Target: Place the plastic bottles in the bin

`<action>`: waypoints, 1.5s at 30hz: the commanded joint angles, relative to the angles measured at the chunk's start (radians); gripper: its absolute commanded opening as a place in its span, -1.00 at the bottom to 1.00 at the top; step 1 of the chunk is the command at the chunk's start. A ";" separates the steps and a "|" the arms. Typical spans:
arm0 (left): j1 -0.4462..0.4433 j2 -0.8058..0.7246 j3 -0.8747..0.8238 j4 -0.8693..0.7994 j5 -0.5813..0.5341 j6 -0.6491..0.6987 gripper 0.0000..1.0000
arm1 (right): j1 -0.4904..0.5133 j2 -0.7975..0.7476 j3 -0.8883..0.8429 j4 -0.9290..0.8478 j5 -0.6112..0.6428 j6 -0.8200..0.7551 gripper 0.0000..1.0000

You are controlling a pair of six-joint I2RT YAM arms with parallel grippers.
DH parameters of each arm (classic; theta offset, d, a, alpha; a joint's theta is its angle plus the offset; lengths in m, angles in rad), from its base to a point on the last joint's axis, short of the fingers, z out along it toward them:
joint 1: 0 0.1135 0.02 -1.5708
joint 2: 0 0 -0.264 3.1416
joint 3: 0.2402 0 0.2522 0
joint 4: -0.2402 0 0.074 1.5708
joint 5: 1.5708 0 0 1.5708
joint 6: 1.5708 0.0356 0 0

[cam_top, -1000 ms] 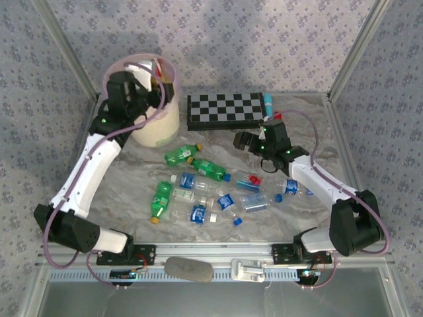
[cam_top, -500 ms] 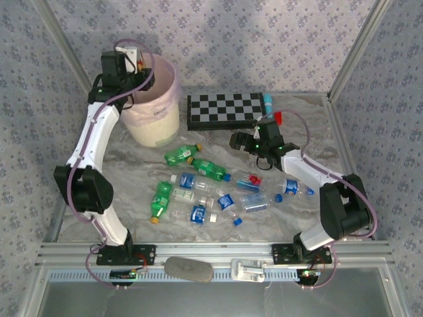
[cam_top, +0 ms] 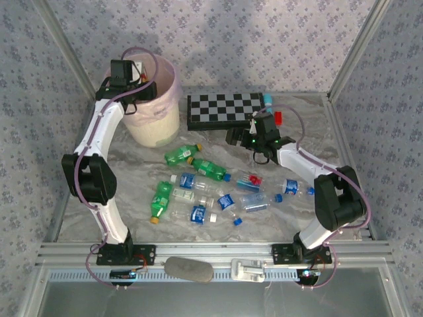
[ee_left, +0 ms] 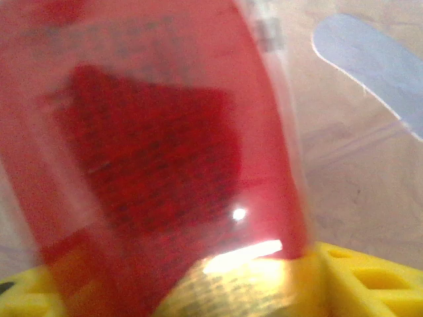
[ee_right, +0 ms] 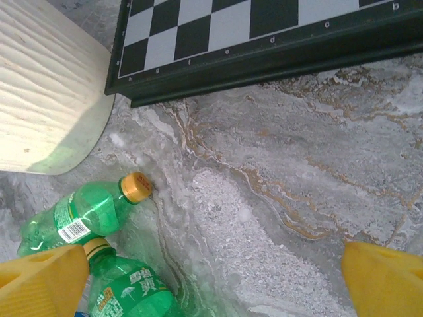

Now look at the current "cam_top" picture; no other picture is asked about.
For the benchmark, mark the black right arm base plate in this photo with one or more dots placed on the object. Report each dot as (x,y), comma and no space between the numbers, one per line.
(281,252)

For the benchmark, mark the green plastic soda bottle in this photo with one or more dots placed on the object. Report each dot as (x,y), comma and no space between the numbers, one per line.
(178,155)
(158,199)
(208,169)

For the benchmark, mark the white round waste bin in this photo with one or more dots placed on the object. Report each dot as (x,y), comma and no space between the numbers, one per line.
(155,128)

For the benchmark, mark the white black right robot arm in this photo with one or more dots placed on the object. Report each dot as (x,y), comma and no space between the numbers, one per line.
(297,158)

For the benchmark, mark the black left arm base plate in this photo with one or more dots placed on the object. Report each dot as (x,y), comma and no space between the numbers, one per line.
(148,254)

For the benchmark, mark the aluminium mounting rail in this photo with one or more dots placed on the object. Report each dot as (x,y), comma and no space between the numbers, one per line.
(215,249)

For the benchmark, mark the small red block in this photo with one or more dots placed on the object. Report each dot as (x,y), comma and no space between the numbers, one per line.
(279,117)

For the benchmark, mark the grey oblong pad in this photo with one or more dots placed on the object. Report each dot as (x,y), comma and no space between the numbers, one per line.
(188,269)

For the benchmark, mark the blue bottle red caps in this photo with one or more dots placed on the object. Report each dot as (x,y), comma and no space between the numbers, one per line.
(246,184)

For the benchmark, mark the silver metal bracket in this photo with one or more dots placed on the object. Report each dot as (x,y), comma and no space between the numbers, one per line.
(244,270)

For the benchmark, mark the blue-label bottle blue cap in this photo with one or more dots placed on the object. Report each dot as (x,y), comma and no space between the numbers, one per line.
(225,202)
(291,187)

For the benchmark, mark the aluminium frame post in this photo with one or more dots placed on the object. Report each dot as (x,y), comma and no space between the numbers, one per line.
(67,49)
(357,49)

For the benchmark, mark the blue-label bottle white cap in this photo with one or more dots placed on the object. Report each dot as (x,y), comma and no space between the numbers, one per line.
(198,214)
(187,181)

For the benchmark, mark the clear bottle white green label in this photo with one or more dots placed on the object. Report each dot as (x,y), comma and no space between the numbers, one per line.
(182,195)

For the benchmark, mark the left small circuit board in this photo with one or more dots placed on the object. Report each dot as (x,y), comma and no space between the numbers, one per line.
(122,274)

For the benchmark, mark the clear bottle pale blue label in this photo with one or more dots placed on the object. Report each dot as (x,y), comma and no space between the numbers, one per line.
(254,201)

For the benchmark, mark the pink plastic bin liner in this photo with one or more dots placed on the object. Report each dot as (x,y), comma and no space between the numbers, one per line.
(165,86)

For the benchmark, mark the right small circuit board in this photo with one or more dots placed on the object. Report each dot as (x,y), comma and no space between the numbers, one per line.
(307,274)

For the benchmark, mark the black white checkerboard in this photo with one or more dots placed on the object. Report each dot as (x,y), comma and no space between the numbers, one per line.
(228,107)

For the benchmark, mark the blue marker pen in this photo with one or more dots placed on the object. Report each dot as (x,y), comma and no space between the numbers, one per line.
(267,99)

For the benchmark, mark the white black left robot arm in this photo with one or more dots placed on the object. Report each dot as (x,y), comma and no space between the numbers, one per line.
(99,132)

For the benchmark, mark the grey lower shelf panel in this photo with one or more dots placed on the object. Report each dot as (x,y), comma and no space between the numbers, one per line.
(211,300)

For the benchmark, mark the small circuit board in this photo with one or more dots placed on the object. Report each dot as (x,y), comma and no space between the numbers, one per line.
(122,274)
(307,274)

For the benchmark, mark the aluminium side rail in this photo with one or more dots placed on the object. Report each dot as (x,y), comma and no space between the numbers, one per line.
(336,115)
(55,224)

